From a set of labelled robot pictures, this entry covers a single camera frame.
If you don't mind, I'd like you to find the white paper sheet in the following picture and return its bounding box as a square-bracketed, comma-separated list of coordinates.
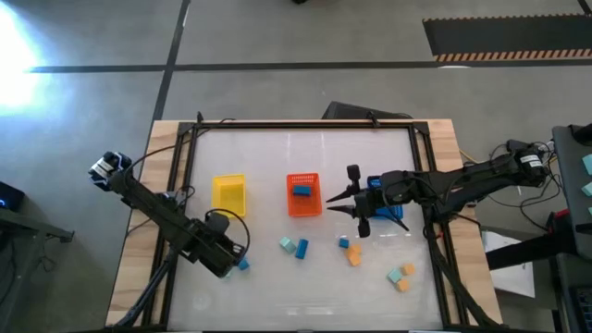
[480, 229, 537, 299]

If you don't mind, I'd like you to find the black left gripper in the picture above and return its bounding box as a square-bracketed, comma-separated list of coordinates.
[182, 210, 251, 279]

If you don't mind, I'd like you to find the black device with blue light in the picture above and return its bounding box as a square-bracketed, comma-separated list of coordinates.
[0, 180, 26, 213]

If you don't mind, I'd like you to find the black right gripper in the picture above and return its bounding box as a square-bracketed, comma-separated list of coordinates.
[326, 164, 412, 240]

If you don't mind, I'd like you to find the blue plastic basket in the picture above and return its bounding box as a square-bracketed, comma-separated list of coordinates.
[366, 174, 405, 221]

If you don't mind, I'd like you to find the black table frame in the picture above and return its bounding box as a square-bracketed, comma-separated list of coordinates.
[141, 118, 503, 330]

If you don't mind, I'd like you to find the black hazard-striped floor mat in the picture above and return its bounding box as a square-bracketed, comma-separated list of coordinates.
[422, 13, 592, 63]

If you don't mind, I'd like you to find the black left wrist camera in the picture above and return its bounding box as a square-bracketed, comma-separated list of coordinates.
[204, 211, 231, 236]

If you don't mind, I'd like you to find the yellow plastic basket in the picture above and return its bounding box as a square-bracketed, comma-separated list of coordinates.
[211, 173, 247, 218]

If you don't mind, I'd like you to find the dark grey cart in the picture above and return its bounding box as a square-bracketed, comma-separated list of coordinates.
[551, 123, 592, 263]

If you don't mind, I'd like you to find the orange plastic basket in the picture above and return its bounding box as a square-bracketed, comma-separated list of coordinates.
[286, 172, 324, 218]

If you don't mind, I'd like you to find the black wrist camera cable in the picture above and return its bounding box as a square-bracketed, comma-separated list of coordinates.
[204, 207, 252, 260]

